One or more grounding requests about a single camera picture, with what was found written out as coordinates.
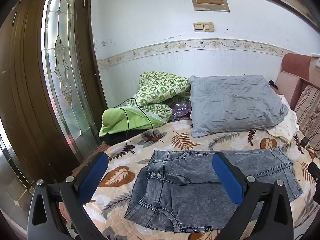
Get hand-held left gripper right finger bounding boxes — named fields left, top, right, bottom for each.
left=212, top=151, right=294, bottom=240

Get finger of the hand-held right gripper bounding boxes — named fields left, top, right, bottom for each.
left=308, top=162, right=320, bottom=181

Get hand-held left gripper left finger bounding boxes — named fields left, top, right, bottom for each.
left=27, top=151, right=109, bottom=240

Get blue denim pants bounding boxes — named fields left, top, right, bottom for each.
left=124, top=147, right=303, bottom=233

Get leaf print blanket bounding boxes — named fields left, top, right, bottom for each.
left=56, top=119, right=320, bottom=240

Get white floral pillow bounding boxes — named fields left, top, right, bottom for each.
left=266, top=94, right=299, bottom=142

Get striped cushion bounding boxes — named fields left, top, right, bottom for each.
left=293, top=84, right=320, bottom=147

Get grey quilted pillow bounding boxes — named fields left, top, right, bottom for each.
left=189, top=75, right=289, bottom=138

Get purple cloth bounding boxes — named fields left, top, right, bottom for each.
left=171, top=101, right=193, bottom=118

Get leaded glass door panel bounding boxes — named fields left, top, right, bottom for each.
left=0, top=122, right=35, bottom=233
left=41, top=0, right=100, bottom=155

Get green patterned quilt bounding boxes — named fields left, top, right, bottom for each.
left=98, top=71, right=192, bottom=137

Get pink headboard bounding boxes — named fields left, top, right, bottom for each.
left=274, top=53, right=320, bottom=105

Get brown wooden door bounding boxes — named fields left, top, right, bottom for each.
left=0, top=0, right=108, bottom=230

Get black cable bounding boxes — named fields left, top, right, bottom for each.
left=115, top=98, right=155, bottom=153

